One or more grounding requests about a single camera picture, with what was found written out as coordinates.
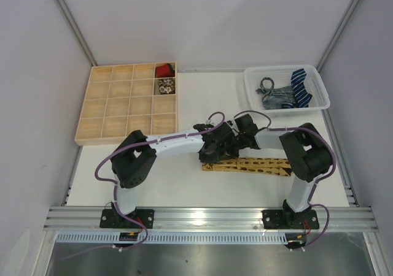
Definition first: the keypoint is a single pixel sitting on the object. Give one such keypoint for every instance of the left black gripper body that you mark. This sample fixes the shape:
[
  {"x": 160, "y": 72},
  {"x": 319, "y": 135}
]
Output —
[{"x": 223, "y": 147}]

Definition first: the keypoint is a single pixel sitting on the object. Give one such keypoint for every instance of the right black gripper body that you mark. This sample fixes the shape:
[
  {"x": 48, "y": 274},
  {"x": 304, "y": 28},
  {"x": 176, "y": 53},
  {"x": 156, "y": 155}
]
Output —
[{"x": 238, "y": 140}]

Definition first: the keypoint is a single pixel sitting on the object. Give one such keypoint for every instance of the yellow patterned tie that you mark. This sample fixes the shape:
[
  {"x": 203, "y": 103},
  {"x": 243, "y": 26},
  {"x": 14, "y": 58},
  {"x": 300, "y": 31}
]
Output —
[{"x": 268, "y": 166}]

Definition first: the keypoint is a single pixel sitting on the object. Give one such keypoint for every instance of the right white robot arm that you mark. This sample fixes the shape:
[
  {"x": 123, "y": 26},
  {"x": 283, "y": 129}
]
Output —
[{"x": 311, "y": 159}]

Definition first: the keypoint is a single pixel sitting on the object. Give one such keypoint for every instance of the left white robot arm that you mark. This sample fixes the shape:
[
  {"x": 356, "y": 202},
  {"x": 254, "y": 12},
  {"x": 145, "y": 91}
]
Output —
[{"x": 132, "y": 166}]

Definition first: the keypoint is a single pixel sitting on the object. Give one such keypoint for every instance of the grey paisley tie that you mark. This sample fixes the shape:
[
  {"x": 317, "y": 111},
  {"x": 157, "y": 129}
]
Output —
[{"x": 273, "y": 97}]

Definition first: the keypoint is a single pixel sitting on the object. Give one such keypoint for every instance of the blue striped tie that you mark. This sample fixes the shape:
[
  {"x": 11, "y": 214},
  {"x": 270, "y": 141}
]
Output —
[{"x": 301, "y": 98}]

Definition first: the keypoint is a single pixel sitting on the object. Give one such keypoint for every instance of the rolled floral tie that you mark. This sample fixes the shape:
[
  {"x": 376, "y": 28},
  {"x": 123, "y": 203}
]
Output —
[{"x": 167, "y": 86}]

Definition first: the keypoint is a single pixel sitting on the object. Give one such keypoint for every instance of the white plastic basket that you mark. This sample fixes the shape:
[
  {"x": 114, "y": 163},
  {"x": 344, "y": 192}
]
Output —
[{"x": 281, "y": 76}]

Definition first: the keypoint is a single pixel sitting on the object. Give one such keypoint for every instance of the rolled red tie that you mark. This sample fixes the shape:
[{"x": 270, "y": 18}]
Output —
[{"x": 164, "y": 70}]

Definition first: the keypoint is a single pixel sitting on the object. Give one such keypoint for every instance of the wooden compartment tray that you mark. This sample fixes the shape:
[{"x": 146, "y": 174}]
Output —
[{"x": 120, "y": 99}]

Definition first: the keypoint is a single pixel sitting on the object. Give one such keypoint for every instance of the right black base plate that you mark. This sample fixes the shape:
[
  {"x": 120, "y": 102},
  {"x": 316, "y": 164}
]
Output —
[{"x": 276, "y": 219}]

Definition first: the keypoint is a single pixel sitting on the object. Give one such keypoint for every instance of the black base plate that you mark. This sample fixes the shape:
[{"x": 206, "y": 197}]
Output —
[
  {"x": 276, "y": 219},
  {"x": 110, "y": 219}
]

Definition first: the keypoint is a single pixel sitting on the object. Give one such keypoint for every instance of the aluminium mounting rail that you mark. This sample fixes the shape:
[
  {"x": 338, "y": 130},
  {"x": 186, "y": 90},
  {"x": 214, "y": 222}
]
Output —
[{"x": 193, "y": 219}]

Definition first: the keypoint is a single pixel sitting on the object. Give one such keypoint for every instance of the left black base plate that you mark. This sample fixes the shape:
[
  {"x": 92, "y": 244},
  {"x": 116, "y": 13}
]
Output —
[{"x": 110, "y": 219}]

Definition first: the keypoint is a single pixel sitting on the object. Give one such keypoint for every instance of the white slotted cable duct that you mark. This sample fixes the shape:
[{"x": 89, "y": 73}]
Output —
[{"x": 253, "y": 238}]

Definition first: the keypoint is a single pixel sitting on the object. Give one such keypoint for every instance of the right aluminium frame post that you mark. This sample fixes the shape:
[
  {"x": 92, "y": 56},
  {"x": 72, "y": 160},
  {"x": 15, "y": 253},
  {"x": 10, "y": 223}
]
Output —
[{"x": 343, "y": 23}]

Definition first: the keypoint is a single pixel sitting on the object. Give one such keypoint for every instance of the aluminium frame post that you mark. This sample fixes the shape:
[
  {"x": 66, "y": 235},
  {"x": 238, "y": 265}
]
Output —
[
  {"x": 75, "y": 30},
  {"x": 343, "y": 23}
]

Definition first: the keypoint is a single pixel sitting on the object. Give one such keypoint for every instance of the left aluminium frame post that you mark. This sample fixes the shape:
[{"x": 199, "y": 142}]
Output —
[{"x": 75, "y": 30}]

